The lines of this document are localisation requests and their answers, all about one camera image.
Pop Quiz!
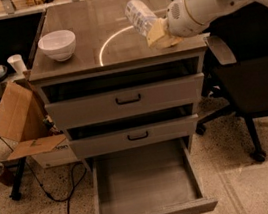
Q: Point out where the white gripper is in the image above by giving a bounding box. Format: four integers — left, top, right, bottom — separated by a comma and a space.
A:
146, 0, 207, 49

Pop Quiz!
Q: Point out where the clear plastic water bottle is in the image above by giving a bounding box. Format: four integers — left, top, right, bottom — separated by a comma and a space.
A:
125, 0, 157, 37

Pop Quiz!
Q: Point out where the grey top drawer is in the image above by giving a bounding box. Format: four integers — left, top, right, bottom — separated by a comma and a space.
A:
45, 73, 204, 130

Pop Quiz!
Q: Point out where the grey drawer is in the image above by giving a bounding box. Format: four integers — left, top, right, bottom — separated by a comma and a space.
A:
70, 114, 198, 158
91, 138, 218, 214
45, 73, 204, 130

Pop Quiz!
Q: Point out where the grey drawer cabinet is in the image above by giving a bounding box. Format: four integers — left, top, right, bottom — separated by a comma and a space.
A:
17, 0, 224, 182

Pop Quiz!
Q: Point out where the grey middle drawer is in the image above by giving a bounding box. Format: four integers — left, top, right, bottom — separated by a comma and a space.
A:
70, 114, 198, 158

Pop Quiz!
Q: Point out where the grey bottom drawer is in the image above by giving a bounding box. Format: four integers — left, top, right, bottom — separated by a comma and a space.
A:
91, 138, 218, 214

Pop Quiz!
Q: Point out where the black office chair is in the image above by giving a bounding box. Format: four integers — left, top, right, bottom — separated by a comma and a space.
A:
196, 2, 268, 162

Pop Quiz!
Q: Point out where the white ceramic bowl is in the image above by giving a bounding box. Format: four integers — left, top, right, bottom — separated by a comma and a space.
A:
38, 30, 76, 62

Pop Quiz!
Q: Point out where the white paper cup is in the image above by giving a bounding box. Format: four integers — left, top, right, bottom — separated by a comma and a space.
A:
7, 54, 27, 75

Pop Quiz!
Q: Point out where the open cardboard box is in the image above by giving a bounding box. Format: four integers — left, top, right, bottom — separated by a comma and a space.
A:
0, 82, 78, 168

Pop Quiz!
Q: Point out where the brown cup on floor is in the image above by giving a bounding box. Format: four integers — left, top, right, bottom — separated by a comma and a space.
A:
0, 163, 15, 187

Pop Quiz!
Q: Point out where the black stand leg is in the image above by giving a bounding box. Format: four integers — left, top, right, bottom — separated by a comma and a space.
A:
9, 157, 26, 201

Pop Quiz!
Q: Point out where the black floor cable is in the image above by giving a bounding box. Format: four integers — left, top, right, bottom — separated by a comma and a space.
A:
0, 102, 95, 214

